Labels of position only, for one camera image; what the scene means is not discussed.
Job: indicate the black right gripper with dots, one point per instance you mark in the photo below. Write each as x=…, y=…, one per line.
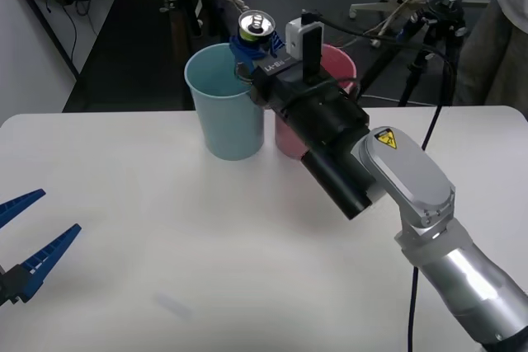
x=326, y=113

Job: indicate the pink plastic bin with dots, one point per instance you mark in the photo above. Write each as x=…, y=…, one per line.
x=339, y=59

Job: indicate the pale blue plastic bin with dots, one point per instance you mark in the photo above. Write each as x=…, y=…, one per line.
x=222, y=129

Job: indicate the person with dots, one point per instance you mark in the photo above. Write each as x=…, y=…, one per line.
x=503, y=59

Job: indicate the silver and black right arm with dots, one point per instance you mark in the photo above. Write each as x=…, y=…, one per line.
x=412, y=170

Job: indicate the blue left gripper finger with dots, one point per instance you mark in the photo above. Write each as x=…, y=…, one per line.
x=45, y=259
x=20, y=205

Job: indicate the silver and black drink can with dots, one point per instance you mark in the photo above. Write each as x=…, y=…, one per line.
x=255, y=22

